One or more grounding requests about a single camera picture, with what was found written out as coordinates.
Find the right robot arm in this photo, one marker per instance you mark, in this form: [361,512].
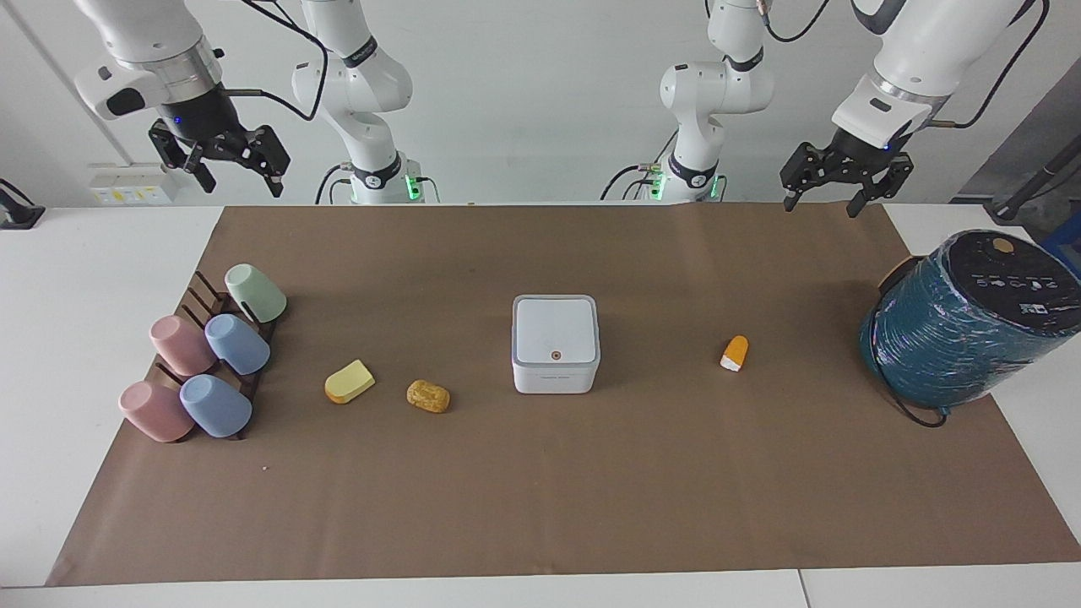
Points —
[372,80]

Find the yellow sponge block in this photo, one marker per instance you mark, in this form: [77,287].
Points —
[350,382]

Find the brown wooden cup rack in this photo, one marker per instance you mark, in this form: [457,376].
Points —
[209,297]

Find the pink cup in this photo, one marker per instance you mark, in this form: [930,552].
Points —
[181,344]
[155,411]

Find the brown crumbly cookie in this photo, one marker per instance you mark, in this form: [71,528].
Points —
[428,396]

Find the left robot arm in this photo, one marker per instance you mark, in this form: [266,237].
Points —
[718,89]

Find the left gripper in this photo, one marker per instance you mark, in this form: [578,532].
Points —
[874,154]

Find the white square bin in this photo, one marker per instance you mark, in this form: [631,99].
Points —
[555,342]

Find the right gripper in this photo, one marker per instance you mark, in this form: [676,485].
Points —
[201,116]

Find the black stand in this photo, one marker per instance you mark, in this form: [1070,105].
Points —
[1026,190]
[19,213]

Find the green cup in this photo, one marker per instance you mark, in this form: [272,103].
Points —
[256,293]

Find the orange and white trash piece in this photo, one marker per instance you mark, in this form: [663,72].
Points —
[735,353]

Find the white wall socket strip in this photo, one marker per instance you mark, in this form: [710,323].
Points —
[131,186]

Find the blue cup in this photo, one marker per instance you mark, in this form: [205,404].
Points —
[238,344]
[216,406]

